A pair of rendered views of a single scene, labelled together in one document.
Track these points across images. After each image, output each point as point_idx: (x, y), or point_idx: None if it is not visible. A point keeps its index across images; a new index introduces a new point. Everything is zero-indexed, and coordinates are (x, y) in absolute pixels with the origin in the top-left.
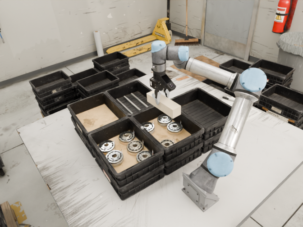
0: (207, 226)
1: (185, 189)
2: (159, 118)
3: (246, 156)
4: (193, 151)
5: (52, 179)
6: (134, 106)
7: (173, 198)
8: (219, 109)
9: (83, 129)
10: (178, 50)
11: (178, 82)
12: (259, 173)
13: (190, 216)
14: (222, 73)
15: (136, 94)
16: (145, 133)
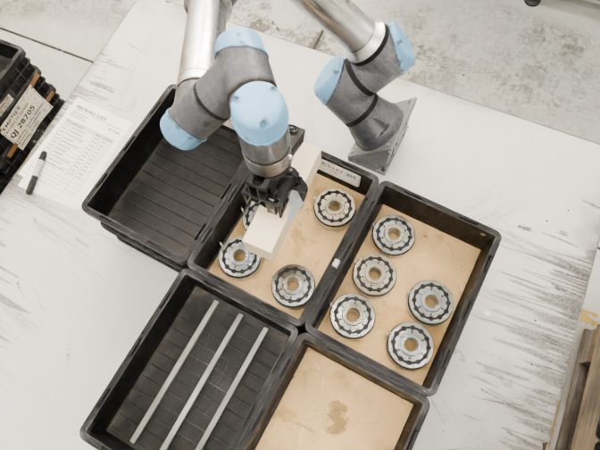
0: (429, 114)
1: (388, 161)
2: (244, 269)
3: None
4: None
5: None
6: (204, 385)
7: (409, 180)
8: (149, 144)
9: (420, 429)
10: (260, 47)
11: None
12: (279, 70)
13: (429, 143)
14: (213, 9)
15: (132, 420)
16: (348, 246)
